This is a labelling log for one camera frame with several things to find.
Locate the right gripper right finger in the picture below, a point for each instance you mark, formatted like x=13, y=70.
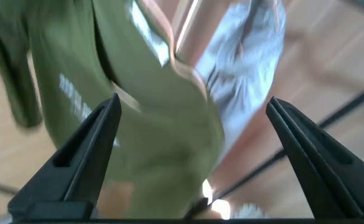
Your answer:
x=321, y=168

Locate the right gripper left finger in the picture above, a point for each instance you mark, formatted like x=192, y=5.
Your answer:
x=76, y=168

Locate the green garment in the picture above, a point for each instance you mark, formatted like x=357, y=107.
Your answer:
x=156, y=124

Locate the pale grey shorts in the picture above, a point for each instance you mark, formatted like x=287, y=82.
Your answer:
x=247, y=62

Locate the pink clothes hanger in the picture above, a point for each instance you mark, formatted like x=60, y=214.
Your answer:
x=169, y=31

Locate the black clothes rack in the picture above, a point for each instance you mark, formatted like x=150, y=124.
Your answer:
x=349, y=105

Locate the white laundry basket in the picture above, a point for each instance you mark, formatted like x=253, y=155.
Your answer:
x=250, y=211

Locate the beige curtain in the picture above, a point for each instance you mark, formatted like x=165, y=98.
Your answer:
x=324, y=46

